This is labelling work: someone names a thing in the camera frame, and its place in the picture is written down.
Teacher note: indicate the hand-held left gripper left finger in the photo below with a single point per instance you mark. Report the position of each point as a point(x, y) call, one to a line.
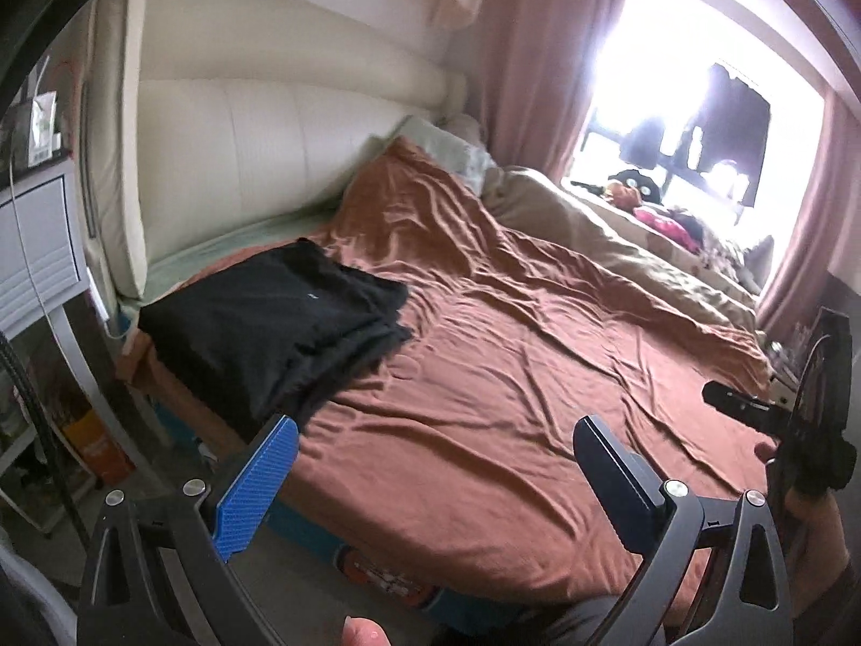
point(252, 484)

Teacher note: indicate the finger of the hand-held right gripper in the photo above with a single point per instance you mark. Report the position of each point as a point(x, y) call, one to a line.
point(834, 356)
point(740, 407)

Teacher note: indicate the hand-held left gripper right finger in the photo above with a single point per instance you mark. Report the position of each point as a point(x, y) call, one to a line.
point(615, 484)

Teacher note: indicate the black button shirt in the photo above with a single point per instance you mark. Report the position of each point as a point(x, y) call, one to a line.
point(269, 296)

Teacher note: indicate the pile of mixed clothes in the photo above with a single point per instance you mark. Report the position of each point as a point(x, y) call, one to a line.
point(733, 249)

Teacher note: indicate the folded black clothes pile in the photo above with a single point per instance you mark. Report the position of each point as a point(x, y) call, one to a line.
point(350, 367)

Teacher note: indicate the person's right hand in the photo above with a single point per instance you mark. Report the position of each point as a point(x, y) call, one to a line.
point(817, 528)

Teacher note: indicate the person's left hand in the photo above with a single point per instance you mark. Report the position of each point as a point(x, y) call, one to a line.
point(363, 632)

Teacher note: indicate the white nightstand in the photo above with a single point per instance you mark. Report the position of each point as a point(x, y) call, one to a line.
point(30, 262)
point(783, 370)

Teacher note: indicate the orange bag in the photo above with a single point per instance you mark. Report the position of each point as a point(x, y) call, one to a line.
point(97, 447)

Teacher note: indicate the person's grey patterned pants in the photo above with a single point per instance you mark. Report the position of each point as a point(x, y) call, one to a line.
point(538, 626)

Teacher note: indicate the brown blanket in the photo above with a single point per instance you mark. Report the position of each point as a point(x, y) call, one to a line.
point(504, 363)

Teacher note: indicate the pink cloth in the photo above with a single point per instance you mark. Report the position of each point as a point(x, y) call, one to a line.
point(662, 225)

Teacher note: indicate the beige duvet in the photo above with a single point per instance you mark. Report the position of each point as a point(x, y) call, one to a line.
point(605, 249)

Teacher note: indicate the pale green bed sheet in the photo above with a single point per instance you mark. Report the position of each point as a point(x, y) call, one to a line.
point(202, 256)

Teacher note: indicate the brown teddy bear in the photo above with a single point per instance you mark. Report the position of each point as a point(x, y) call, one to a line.
point(622, 196)

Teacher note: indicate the black plush toy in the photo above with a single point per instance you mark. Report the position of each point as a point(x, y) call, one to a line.
point(639, 182)

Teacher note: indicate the dark hanging coat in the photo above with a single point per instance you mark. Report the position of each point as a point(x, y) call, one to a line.
point(733, 121)

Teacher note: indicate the dark hanging shirt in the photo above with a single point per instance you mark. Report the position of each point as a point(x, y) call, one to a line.
point(642, 148)

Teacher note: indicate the white nightstand at left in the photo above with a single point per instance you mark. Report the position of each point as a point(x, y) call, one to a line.
point(30, 262)

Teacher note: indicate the white drawer cabinet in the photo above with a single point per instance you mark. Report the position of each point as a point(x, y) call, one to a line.
point(40, 249)

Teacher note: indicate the cream padded headboard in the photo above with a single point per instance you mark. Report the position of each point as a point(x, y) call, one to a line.
point(255, 148)

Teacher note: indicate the window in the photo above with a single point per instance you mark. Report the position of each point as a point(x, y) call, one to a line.
point(672, 47)

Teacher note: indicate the pale green pillow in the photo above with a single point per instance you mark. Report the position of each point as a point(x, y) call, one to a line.
point(437, 148)

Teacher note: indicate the cream pillow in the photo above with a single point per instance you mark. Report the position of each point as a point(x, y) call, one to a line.
point(464, 128)

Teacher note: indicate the white and green box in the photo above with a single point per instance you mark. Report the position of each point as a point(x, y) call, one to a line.
point(42, 128)

